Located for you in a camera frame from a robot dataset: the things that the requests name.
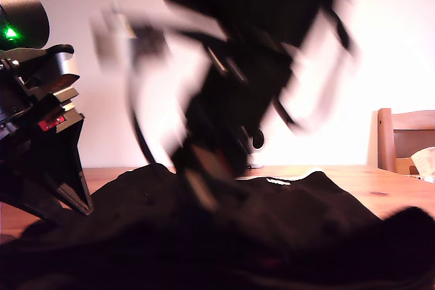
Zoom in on white round webcam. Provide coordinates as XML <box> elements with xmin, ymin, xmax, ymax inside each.
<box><xmin>247</xmin><ymin>128</ymin><xmax>268</xmax><ymax>169</ymax></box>

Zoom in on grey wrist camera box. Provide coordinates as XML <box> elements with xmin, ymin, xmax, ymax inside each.
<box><xmin>90</xmin><ymin>6</ymin><xmax>167</xmax><ymax>67</ymax></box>
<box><xmin>47</xmin><ymin>50</ymin><xmax>82</xmax><ymax>84</ymax></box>

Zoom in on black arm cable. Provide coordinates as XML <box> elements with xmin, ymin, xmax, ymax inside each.
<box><xmin>281</xmin><ymin>0</ymin><xmax>360</xmax><ymax>134</ymax></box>

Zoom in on tan cardboard box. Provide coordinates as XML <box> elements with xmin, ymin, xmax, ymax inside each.
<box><xmin>395</xmin><ymin>156</ymin><xmax>419</xmax><ymax>175</ymax></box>

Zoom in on white tissue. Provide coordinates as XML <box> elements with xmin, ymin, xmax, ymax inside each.
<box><xmin>410</xmin><ymin>146</ymin><xmax>435</xmax><ymax>177</ymax></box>

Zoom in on black shorts with white hem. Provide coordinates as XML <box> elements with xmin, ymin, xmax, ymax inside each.
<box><xmin>0</xmin><ymin>163</ymin><xmax>435</xmax><ymax>290</ymax></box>

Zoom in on black camera cable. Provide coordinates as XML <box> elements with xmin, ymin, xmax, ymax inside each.
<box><xmin>124</xmin><ymin>62</ymin><xmax>159</xmax><ymax>168</ymax></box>

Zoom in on wooden chair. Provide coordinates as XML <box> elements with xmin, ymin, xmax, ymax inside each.
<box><xmin>377</xmin><ymin>108</ymin><xmax>435</xmax><ymax>175</ymax></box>

